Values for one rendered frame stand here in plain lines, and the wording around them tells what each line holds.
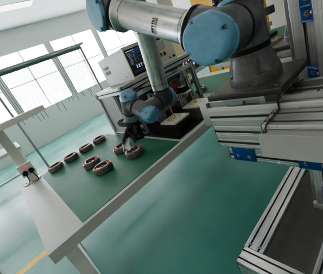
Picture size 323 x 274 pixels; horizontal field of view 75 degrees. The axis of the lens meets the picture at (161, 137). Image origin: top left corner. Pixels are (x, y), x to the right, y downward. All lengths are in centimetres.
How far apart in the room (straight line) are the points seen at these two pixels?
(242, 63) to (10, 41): 745
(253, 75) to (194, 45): 20
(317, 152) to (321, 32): 37
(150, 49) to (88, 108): 710
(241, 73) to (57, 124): 722
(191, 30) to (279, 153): 36
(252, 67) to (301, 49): 25
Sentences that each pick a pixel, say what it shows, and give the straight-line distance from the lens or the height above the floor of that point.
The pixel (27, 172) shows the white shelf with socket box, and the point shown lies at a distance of 173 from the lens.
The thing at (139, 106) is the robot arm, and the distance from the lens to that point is 90.
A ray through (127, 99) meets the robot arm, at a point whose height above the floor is 109.
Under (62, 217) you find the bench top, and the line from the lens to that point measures 110.
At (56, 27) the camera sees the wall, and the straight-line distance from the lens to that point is 823.
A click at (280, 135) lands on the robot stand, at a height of 95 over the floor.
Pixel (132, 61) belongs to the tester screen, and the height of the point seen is 122.
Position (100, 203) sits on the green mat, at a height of 75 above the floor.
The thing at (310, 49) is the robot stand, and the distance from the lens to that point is 86.
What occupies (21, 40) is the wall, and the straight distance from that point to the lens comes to 787.
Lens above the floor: 123
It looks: 21 degrees down
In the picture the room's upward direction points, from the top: 24 degrees counter-clockwise
